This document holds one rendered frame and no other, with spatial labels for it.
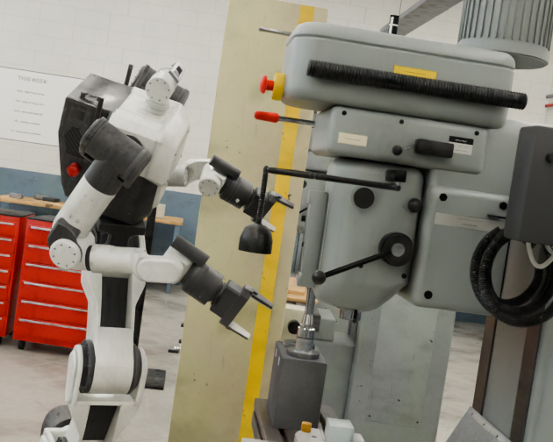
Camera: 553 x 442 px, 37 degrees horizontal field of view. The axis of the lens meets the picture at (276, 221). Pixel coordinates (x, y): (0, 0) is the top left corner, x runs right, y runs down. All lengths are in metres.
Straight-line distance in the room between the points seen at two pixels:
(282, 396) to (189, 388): 1.46
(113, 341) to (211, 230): 1.36
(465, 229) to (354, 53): 0.43
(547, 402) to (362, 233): 0.51
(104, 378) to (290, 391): 0.49
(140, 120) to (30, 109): 8.90
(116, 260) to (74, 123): 0.36
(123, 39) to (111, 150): 8.99
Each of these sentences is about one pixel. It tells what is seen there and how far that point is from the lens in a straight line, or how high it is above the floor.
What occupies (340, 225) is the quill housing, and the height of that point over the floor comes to 1.49.
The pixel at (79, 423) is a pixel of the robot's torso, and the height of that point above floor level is 0.85.
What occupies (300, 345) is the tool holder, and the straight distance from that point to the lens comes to 2.23.
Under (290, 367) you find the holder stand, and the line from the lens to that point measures 2.20.
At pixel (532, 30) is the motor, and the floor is 1.95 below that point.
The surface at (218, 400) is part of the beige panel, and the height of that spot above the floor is 0.58.
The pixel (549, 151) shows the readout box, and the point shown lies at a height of 1.68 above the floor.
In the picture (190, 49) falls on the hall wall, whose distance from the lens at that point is 10.89.
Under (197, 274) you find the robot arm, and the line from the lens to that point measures 2.03.
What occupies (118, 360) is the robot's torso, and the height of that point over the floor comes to 1.03.
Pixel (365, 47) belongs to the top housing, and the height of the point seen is 1.85.
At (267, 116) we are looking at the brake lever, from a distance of 1.90.
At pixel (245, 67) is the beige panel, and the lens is 3.55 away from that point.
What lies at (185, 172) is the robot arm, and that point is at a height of 1.54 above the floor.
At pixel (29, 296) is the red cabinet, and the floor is 0.42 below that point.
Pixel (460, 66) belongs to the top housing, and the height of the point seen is 1.84.
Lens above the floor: 1.57
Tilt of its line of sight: 3 degrees down
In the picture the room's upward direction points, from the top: 8 degrees clockwise
